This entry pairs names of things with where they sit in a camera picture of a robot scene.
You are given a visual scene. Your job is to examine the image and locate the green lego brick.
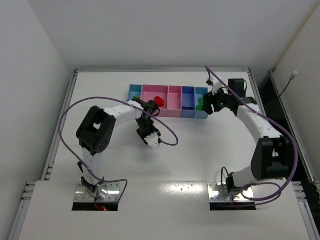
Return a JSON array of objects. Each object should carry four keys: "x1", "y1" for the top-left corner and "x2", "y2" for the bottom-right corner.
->
[{"x1": 195, "y1": 98, "x2": 204, "y2": 111}]

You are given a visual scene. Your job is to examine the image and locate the red round lego piece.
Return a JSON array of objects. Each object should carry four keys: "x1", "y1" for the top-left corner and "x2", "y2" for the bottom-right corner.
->
[{"x1": 154, "y1": 96, "x2": 165, "y2": 108}]

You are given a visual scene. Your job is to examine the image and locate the purple lego brick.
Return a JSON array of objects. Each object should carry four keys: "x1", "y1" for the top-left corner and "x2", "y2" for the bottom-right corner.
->
[{"x1": 182, "y1": 106, "x2": 195, "y2": 111}]

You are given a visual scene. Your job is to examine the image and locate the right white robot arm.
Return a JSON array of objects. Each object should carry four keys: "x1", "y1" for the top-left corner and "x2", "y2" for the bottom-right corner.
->
[{"x1": 202, "y1": 77, "x2": 298, "y2": 192}]

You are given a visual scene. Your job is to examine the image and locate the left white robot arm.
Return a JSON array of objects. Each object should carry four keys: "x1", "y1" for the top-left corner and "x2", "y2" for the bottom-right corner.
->
[{"x1": 76, "y1": 98, "x2": 161, "y2": 193}]

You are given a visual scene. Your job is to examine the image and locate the right light blue bin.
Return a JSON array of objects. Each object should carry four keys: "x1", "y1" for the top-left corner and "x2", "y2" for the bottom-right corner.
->
[{"x1": 194, "y1": 87, "x2": 208, "y2": 119}]

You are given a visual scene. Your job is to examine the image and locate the light blue bin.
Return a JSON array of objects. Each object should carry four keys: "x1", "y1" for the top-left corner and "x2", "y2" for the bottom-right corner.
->
[
  {"x1": 125, "y1": 84, "x2": 144, "y2": 117},
  {"x1": 194, "y1": 87, "x2": 208, "y2": 119}
]

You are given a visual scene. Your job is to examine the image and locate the periwinkle blue bin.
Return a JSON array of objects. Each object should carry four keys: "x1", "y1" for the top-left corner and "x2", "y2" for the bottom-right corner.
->
[{"x1": 181, "y1": 86, "x2": 196, "y2": 118}]

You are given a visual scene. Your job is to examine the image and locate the pink divided tray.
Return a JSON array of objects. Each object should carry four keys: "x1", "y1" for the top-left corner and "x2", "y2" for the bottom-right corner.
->
[{"x1": 140, "y1": 84, "x2": 182, "y2": 118}]

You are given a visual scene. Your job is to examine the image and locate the left light blue bin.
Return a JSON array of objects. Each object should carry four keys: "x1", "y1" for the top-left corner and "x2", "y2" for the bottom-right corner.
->
[{"x1": 125, "y1": 84, "x2": 144, "y2": 117}]

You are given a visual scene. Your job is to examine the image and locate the white front board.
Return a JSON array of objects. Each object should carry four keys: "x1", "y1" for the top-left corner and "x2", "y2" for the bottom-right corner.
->
[{"x1": 19, "y1": 180, "x2": 309, "y2": 240}]

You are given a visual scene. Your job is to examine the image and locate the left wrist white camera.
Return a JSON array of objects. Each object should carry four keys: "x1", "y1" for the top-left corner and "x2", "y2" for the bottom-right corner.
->
[{"x1": 144, "y1": 132, "x2": 160, "y2": 151}]

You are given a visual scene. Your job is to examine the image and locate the wrist white camera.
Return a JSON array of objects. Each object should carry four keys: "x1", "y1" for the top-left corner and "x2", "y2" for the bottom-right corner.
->
[
  {"x1": 144, "y1": 132, "x2": 160, "y2": 151},
  {"x1": 206, "y1": 76, "x2": 224, "y2": 95}
]

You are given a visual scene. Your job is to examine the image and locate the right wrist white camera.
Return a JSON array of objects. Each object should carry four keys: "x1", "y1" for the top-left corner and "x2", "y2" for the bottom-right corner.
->
[{"x1": 206, "y1": 76, "x2": 224, "y2": 95}]

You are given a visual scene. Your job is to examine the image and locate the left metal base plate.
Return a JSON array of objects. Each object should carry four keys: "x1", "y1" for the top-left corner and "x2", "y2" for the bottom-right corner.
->
[{"x1": 73, "y1": 182, "x2": 120, "y2": 204}]

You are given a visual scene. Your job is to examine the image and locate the metal base plate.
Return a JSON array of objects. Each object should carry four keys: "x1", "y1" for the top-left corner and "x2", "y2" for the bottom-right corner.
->
[
  {"x1": 73, "y1": 182, "x2": 120, "y2": 204},
  {"x1": 207, "y1": 182, "x2": 253, "y2": 204}
]

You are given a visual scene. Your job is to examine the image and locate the black wall cable with plug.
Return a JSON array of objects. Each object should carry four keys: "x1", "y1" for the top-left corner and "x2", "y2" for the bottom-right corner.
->
[{"x1": 273, "y1": 70, "x2": 298, "y2": 101}]

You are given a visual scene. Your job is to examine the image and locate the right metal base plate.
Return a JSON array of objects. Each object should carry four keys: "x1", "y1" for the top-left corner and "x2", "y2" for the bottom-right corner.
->
[{"x1": 207, "y1": 182, "x2": 253, "y2": 204}]

